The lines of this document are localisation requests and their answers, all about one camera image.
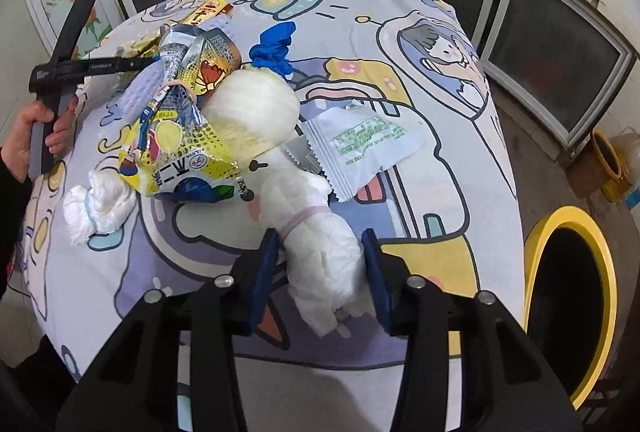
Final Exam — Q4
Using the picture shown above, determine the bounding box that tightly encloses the person's left hand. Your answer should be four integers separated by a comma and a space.
0, 97, 80, 183

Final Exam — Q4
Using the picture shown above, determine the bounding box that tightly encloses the yellow crumpled wrapper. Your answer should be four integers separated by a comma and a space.
116, 37, 162, 59

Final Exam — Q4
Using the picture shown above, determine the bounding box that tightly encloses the yellow snack bag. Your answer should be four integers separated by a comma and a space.
117, 80, 251, 204

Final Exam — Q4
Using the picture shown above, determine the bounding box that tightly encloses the napa cabbage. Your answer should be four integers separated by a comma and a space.
200, 65, 302, 163

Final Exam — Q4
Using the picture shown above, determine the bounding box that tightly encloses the person's left forearm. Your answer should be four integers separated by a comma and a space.
0, 147, 33, 308

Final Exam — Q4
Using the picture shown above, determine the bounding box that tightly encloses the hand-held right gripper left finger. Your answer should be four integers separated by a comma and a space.
55, 228, 281, 432

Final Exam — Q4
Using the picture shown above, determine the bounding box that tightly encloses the silver cartoon snack bag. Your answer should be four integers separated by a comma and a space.
159, 25, 244, 94

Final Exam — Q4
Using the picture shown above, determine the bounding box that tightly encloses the light blue wrapper packet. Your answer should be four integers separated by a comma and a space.
304, 105, 429, 203

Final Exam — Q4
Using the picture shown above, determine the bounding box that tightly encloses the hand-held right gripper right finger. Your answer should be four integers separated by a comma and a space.
361, 228, 583, 432

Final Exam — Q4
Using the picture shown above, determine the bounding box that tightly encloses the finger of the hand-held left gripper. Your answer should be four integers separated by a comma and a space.
125, 56, 160, 72

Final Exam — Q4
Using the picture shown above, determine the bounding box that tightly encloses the lavender bumpy foam sheet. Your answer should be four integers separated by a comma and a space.
116, 60, 167, 123

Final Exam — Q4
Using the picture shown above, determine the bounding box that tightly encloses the small white rolled diaper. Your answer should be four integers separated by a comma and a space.
63, 169, 137, 247

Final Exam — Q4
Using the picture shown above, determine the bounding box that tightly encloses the yellow trash bin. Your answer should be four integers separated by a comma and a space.
522, 206, 619, 411

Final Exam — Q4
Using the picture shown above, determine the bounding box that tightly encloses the gold red snack wrapper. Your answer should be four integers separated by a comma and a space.
179, 0, 236, 27

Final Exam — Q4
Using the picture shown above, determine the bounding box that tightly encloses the blue rubber glove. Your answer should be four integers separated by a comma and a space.
249, 21, 299, 79

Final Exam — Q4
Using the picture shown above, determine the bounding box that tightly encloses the silver foil wrapper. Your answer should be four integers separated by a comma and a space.
282, 136, 326, 175

